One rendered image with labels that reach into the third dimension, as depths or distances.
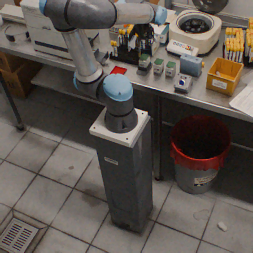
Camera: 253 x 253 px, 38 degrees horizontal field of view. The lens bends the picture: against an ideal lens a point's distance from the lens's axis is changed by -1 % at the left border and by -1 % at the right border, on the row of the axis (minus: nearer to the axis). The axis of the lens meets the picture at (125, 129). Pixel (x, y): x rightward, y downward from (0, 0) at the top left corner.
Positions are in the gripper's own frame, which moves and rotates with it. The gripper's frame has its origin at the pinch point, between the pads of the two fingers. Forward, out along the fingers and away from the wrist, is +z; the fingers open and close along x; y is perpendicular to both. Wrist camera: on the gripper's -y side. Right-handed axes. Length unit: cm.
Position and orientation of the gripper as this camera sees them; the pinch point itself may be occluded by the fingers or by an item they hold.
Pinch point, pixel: (142, 46)
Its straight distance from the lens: 188.6
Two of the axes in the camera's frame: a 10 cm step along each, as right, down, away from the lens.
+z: 0.8, 6.4, 7.6
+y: 3.5, 7.0, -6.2
